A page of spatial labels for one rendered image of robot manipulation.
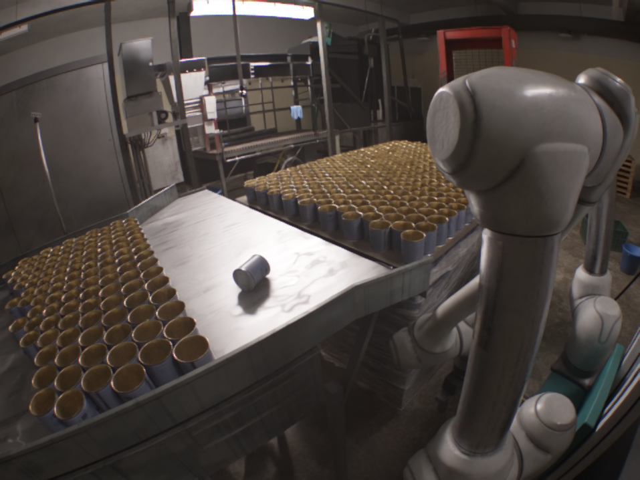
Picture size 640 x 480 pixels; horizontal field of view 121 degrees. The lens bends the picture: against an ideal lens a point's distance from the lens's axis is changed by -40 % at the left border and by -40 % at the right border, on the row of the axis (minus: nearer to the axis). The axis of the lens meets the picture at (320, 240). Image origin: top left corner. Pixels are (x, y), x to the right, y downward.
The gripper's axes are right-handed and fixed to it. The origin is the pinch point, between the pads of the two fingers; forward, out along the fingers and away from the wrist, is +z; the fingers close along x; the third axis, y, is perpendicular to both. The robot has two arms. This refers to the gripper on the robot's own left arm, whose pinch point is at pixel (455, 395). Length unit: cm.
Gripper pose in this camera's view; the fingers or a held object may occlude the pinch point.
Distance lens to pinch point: 104.6
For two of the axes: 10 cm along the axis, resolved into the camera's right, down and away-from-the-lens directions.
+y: -5.1, -3.3, 7.9
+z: 0.9, 9.0, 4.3
